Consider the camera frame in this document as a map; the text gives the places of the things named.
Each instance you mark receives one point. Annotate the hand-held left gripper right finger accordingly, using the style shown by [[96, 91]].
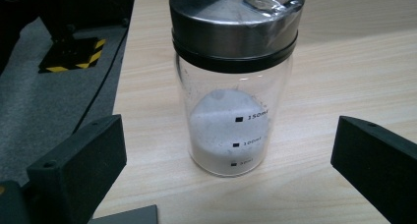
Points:
[[380, 161]]

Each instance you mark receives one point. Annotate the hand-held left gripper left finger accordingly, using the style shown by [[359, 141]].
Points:
[[78, 165]]

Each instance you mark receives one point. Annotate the glass jar with white powder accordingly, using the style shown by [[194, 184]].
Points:
[[229, 129]]

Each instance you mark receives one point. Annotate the black stand with striped base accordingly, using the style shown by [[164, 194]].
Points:
[[70, 55]]

